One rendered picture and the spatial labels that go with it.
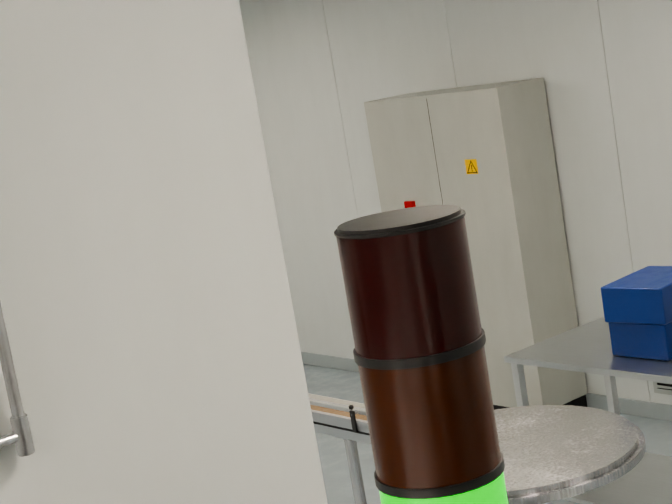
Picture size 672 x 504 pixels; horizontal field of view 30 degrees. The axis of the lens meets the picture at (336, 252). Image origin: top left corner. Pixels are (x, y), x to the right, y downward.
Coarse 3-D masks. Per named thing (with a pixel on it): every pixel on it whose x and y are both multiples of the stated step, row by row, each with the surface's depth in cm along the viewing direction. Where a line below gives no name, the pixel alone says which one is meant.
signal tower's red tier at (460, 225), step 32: (448, 224) 45; (352, 256) 46; (384, 256) 45; (416, 256) 45; (448, 256) 45; (352, 288) 46; (384, 288) 45; (416, 288) 45; (448, 288) 45; (352, 320) 47; (384, 320) 46; (416, 320) 45; (448, 320) 46; (384, 352) 46; (416, 352) 45
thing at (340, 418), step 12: (312, 396) 545; (324, 396) 539; (312, 408) 538; (324, 408) 535; (336, 408) 522; (348, 408) 515; (360, 408) 524; (324, 420) 526; (336, 420) 520; (348, 420) 513; (360, 420) 508; (324, 432) 528; (336, 432) 522; (348, 432) 515; (360, 432) 508
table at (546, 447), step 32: (512, 416) 481; (544, 416) 475; (576, 416) 469; (608, 416) 462; (512, 448) 445; (544, 448) 440; (576, 448) 434; (608, 448) 429; (640, 448) 430; (512, 480) 415; (544, 480) 410; (576, 480) 408; (608, 480) 411
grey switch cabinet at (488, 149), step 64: (384, 128) 799; (448, 128) 754; (512, 128) 724; (384, 192) 814; (448, 192) 767; (512, 192) 725; (512, 256) 736; (512, 320) 749; (576, 320) 762; (512, 384) 761; (576, 384) 763
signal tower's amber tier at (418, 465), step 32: (480, 352) 47; (384, 384) 46; (416, 384) 46; (448, 384) 46; (480, 384) 47; (384, 416) 47; (416, 416) 46; (448, 416) 46; (480, 416) 47; (384, 448) 47; (416, 448) 46; (448, 448) 46; (480, 448) 47; (384, 480) 48; (416, 480) 46; (448, 480) 46
